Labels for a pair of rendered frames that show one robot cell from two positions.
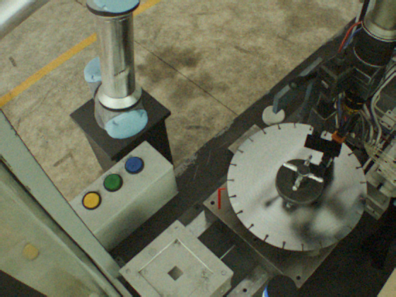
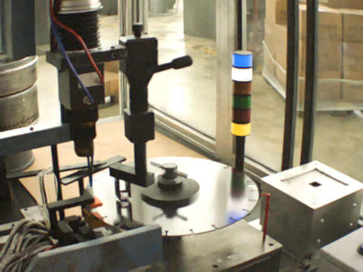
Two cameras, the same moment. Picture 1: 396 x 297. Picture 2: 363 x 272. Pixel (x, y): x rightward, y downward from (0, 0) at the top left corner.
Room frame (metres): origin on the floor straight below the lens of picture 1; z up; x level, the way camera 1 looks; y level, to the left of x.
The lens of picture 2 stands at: (1.30, -0.07, 1.40)
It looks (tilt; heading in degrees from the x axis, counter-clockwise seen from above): 20 degrees down; 188
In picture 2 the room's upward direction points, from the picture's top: straight up
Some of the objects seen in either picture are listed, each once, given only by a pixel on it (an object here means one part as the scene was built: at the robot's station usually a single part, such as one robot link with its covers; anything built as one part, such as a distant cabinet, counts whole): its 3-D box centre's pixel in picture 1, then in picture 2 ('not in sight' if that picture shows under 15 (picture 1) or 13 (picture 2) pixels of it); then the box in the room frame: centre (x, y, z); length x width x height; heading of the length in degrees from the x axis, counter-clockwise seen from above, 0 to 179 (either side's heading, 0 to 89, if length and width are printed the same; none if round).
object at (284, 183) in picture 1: (300, 179); (170, 184); (0.39, -0.22, 0.96); 0.11 x 0.11 x 0.03
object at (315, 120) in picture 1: (329, 93); (138, 83); (0.46, -0.26, 1.17); 0.06 x 0.05 x 0.20; 121
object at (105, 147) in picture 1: (138, 169); not in sight; (0.80, 0.25, 0.37); 0.40 x 0.40 x 0.75; 40
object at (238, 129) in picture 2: not in sight; (240, 126); (0.11, -0.10, 0.98); 0.05 x 0.04 x 0.03; 40
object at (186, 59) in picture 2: (312, 83); (164, 63); (0.46, -0.22, 1.21); 0.08 x 0.06 x 0.03; 130
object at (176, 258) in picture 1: (178, 281); (311, 212); (0.22, 0.07, 0.82); 0.18 x 0.18 x 0.15; 40
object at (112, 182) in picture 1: (113, 182); not in sight; (0.46, 0.22, 0.90); 0.04 x 0.04 x 0.02
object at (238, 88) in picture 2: not in sight; (242, 86); (0.11, -0.10, 1.08); 0.05 x 0.04 x 0.03; 40
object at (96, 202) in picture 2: (344, 132); (75, 216); (0.52, -0.37, 0.95); 0.10 x 0.03 x 0.07; 130
